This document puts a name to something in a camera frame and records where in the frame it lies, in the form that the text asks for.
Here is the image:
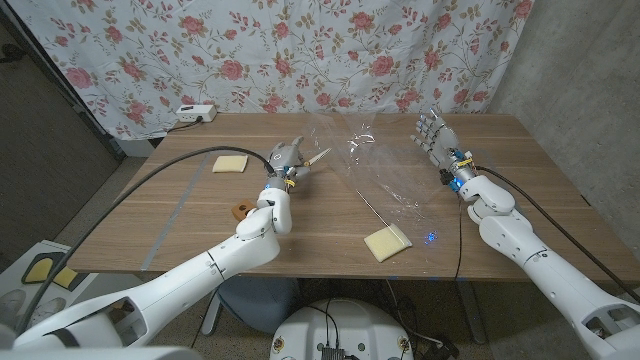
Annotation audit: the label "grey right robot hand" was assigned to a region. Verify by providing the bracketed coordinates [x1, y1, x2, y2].
[410, 110, 475, 184]

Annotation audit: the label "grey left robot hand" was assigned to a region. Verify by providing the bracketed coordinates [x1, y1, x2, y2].
[267, 135, 314, 189]

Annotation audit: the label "grey yellow handled scissors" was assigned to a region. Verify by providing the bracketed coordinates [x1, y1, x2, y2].
[292, 146, 333, 181]

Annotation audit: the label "brown wooden block with holes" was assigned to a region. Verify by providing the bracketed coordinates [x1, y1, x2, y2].
[230, 198, 257, 222]

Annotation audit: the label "transparent cling film sheet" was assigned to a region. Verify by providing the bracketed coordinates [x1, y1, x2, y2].
[299, 112, 451, 246]

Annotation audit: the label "yellow sponge at left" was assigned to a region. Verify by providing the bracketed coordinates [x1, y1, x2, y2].
[211, 154, 250, 174]

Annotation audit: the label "white power strip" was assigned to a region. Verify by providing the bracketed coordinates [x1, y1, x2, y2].
[175, 103, 218, 124]

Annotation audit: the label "floral backdrop cloth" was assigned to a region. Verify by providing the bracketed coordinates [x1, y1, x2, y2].
[7, 0, 536, 141]

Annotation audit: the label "yellow sponge near front edge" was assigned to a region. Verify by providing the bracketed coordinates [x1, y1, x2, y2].
[363, 223, 414, 264]

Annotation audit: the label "blue grey round stool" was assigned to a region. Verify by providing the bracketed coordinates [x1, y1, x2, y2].
[217, 276, 301, 335]

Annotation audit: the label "grey metal table leg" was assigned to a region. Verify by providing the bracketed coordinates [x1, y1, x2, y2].
[457, 279, 489, 345]

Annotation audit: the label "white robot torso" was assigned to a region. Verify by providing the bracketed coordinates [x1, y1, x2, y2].
[269, 298, 415, 360]

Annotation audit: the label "black power adapter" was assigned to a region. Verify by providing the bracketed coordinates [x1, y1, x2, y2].
[422, 334, 461, 360]

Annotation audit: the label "white mat with yellow marks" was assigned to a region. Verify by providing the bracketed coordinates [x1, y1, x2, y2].
[0, 239, 101, 306]

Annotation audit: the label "white shoe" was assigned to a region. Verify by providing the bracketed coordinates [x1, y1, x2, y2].
[0, 288, 27, 321]
[14, 297, 66, 331]

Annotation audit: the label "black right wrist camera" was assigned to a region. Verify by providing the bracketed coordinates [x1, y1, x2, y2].
[438, 168, 464, 194]

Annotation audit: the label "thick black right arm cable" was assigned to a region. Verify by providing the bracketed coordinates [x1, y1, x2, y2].
[474, 164, 640, 304]

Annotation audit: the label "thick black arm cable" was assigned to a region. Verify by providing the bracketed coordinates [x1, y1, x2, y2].
[14, 145, 277, 335]
[474, 164, 640, 304]

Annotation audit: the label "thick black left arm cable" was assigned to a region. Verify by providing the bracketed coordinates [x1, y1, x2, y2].
[14, 145, 277, 335]

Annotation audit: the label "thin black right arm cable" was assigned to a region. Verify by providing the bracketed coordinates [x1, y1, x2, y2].
[452, 193, 465, 282]

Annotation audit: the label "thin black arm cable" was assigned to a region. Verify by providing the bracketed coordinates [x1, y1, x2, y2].
[452, 193, 465, 282]
[189, 287, 219, 350]

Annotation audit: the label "black power strip cord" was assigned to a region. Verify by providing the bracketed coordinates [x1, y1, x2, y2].
[167, 117, 204, 134]

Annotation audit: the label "black torso cable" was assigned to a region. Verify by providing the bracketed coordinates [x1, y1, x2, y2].
[305, 298, 341, 349]

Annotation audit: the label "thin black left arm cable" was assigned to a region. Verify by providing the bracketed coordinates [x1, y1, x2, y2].
[189, 287, 219, 350]

